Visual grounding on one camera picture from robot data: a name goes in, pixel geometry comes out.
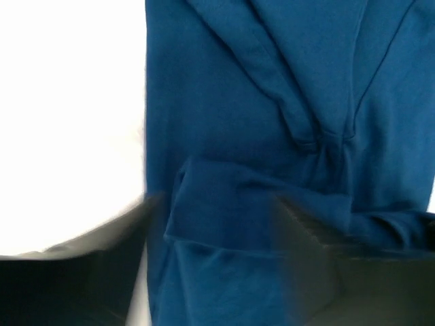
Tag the blue printed t-shirt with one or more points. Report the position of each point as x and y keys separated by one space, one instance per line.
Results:
x=329 y=103

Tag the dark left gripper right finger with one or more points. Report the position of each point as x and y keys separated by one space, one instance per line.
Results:
x=337 y=280

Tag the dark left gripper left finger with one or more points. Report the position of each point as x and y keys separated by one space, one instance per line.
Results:
x=88 y=280

